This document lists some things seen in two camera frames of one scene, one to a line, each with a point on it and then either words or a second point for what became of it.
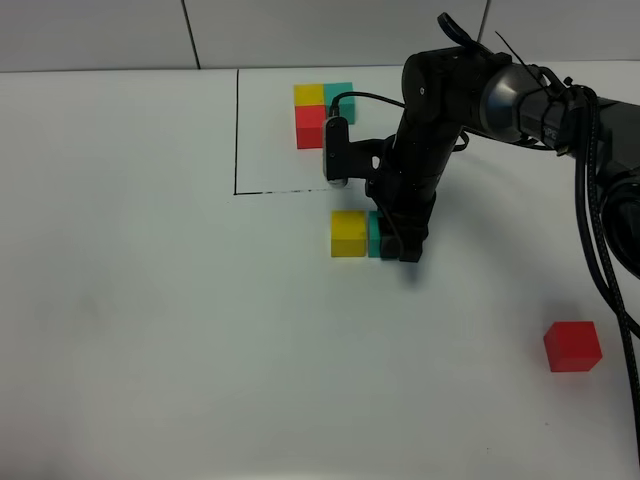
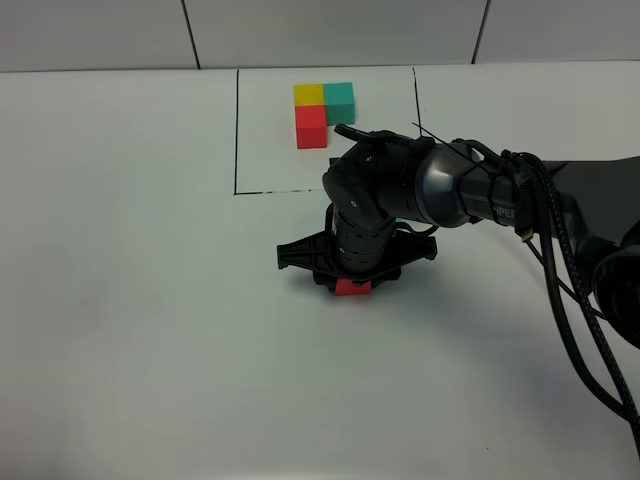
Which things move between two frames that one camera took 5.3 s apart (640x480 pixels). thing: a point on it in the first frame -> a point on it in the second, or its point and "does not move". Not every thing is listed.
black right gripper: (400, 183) -> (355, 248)
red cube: (572, 346) -> (346, 287)
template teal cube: (346, 104) does not move
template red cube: (309, 122) does not move
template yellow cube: (309, 93) does not move
